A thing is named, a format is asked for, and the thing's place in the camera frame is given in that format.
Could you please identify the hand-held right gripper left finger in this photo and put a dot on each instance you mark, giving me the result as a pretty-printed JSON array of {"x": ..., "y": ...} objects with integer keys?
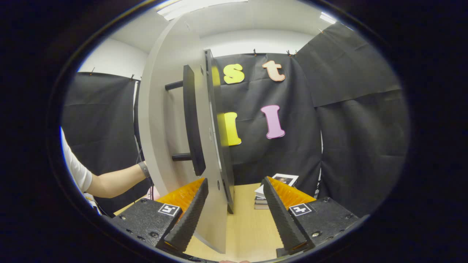
[{"x": 190, "y": 219}]

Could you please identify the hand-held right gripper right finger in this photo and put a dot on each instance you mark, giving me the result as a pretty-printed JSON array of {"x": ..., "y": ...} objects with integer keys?
[{"x": 283, "y": 219}]

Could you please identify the grey cabinet door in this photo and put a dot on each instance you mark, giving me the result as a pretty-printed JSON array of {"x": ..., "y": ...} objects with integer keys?
[{"x": 164, "y": 120}]

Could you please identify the pale cover book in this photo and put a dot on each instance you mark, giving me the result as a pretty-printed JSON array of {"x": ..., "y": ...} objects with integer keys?
[{"x": 261, "y": 206}]

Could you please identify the dark cover book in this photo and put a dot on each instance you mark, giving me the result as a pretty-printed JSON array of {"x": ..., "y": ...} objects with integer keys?
[{"x": 260, "y": 200}]

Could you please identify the white photo cover book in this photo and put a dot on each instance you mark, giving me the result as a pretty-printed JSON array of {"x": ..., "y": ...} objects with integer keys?
[{"x": 287, "y": 179}]

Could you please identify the dark wristband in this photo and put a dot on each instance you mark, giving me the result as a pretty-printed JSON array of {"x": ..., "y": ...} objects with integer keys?
[{"x": 144, "y": 169}]

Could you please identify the black backdrop cloth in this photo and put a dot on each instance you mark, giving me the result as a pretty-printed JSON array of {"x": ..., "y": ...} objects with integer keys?
[{"x": 358, "y": 146}]

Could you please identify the person's white shirt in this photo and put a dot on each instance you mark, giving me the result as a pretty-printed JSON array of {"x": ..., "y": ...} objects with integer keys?
[{"x": 78, "y": 168}]

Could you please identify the small ceiling light panel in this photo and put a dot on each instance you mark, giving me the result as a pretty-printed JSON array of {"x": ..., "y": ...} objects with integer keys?
[{"x": 327, "y": 17}]

